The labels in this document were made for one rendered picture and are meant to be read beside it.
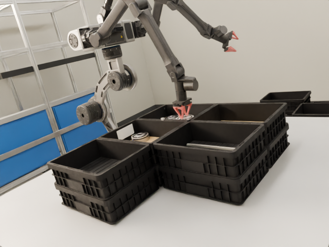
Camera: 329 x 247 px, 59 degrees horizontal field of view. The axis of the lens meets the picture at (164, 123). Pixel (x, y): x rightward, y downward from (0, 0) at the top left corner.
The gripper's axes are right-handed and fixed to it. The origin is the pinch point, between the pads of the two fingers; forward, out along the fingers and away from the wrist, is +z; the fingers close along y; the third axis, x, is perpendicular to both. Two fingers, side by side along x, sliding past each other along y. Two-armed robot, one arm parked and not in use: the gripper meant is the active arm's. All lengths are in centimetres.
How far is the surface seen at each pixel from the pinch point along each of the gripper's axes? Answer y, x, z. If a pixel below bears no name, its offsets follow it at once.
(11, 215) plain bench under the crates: -82, 50, 27
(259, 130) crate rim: -16, -48, -3
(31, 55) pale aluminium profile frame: 30, 206, -41
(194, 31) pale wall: 297, 176, -35
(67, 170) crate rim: -67, 14, 3
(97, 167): -48, 21, 12
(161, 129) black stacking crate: -8.9, 10.4, 5.9
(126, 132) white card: -17.5, 29.7, 6.2
